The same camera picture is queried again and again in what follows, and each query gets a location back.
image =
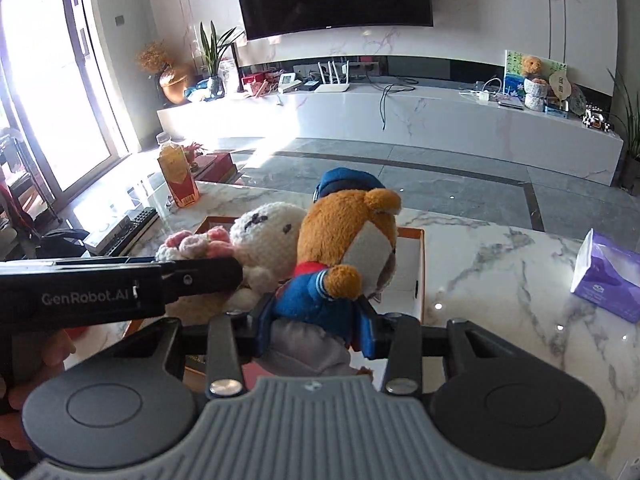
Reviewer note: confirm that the black remote keyboard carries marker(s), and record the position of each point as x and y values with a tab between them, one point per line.
130	233

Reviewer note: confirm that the pink leather notebook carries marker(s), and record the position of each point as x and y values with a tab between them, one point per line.
252	372

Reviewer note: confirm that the potted plant left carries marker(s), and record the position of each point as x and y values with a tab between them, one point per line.
213	48

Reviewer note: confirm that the white small device box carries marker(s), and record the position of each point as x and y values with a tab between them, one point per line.
97	241

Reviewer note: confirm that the copper vase dried flowers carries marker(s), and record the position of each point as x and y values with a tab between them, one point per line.
172	77

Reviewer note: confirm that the black bag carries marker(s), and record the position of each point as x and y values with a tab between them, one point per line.
62	243

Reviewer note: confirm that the white tv console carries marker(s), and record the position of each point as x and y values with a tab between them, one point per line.
434	118

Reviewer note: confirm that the floor plant right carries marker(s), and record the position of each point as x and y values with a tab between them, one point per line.
629	178

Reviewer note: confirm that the cream crochet bunny doll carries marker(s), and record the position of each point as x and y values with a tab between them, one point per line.
264	241

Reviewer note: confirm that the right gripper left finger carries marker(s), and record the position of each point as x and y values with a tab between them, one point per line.
234	339

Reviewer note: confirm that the red yellow carton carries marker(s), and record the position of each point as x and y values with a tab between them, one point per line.
176	171

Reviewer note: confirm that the left hand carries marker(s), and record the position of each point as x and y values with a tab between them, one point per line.
53	354

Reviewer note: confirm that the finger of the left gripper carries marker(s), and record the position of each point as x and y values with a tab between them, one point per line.
186	278
105	260

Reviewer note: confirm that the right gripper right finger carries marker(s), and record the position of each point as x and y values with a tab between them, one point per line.
396	338

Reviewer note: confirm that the red gift box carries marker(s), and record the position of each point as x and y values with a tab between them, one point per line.
216	167

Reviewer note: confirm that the purple tissue pack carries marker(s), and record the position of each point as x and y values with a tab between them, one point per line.
608	276

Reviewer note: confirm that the brown bear blue outfit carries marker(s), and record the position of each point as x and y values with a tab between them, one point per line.
346	250

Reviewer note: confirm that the white wifi router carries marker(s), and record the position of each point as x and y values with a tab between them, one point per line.
331	81

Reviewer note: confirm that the teddy bear on console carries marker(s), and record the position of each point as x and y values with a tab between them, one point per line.
531	67

